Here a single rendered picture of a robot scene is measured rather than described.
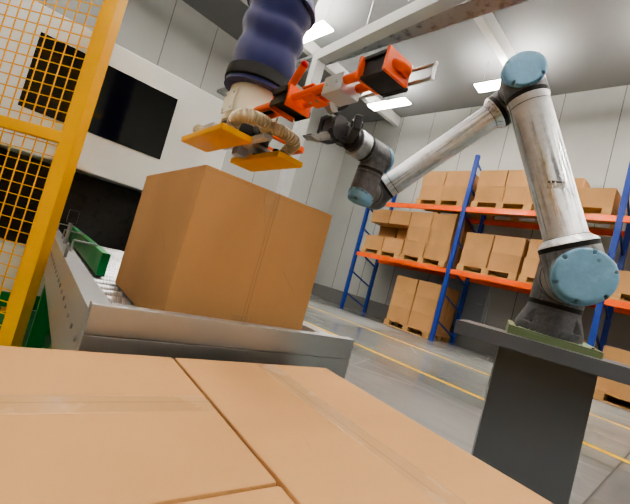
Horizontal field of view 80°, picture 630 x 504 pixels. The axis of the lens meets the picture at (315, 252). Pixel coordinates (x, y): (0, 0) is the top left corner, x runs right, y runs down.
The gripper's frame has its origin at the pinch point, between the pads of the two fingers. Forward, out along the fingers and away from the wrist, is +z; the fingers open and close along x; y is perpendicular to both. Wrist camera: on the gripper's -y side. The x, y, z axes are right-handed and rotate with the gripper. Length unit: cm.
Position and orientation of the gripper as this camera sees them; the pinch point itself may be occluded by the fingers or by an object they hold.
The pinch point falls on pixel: (311, 110)
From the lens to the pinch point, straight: 114.5
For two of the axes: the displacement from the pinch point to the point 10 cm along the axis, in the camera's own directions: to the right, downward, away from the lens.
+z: -7.5, -2.4, -6.2
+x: 2.7, -9.6, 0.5
